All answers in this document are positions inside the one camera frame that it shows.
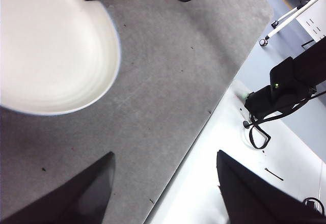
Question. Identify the white round plate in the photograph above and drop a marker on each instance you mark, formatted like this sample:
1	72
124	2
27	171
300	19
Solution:
51	51

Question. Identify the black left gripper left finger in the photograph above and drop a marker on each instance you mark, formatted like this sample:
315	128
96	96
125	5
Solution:
63	203

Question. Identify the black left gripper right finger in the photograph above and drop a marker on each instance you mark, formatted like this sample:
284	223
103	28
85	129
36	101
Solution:
254	198

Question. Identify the white cabinet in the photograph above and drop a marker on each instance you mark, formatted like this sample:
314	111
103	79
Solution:
309	16

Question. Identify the thin black strip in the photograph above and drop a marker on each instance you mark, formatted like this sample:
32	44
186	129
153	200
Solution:
274	174

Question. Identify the white wheeled stand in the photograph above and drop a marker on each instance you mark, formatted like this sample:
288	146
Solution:
280	27

